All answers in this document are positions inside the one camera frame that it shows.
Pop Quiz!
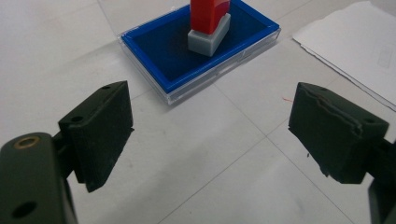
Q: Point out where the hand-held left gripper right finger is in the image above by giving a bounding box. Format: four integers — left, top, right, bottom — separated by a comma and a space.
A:
288, 81, 390, 185

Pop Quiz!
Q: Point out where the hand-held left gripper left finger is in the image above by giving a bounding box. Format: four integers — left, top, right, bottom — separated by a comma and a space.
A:
52, 80, 135, 193

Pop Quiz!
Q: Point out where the white paper sheet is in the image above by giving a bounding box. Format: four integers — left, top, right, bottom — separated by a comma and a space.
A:
292, 0, 396, 112

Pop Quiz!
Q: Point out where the blue ink pad clear case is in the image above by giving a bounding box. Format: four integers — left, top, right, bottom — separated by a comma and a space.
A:
119, 0, 282, 105

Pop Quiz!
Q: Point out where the red stamp grey base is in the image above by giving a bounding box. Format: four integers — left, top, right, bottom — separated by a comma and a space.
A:
187, 0, 232, 58

